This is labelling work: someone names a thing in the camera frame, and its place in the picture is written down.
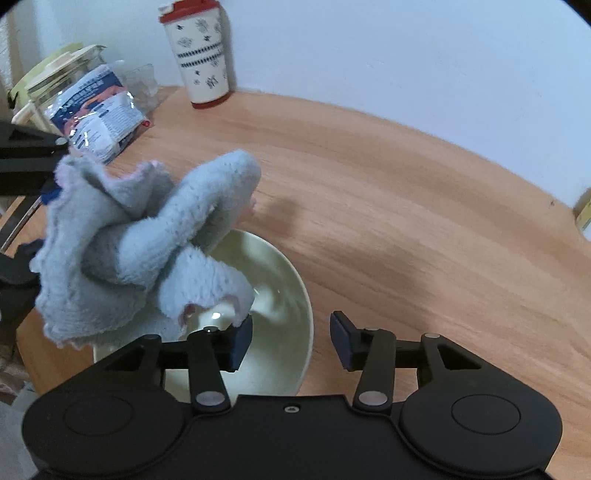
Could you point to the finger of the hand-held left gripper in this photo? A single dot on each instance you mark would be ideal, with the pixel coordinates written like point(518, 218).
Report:
point(16, 277)
point(23, 157)

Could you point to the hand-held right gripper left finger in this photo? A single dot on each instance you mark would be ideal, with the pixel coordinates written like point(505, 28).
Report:
point(241, 344)

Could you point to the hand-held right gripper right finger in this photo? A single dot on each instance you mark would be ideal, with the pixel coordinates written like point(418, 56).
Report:
point(341, 341)

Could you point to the pale yellow bowl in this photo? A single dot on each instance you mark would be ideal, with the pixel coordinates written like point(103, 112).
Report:
point(277, 295)

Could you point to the pink and grey cloth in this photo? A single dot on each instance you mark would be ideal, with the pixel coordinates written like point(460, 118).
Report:
point(138, 240)

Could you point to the blue and silver snack packet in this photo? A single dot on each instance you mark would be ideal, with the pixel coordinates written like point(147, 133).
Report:
point(97, 115)

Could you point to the glass pitcher with cream lid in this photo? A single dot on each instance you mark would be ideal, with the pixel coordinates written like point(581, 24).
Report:
point(51, 69)

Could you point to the clear glass cup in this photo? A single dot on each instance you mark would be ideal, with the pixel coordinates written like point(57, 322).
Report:
point(143, 81)

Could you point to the white tumbler with red lid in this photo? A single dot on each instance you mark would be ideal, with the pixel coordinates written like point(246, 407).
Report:
point(203, 55)

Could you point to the white pill bottle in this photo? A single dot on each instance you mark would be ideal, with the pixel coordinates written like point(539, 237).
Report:
point(585, 214)

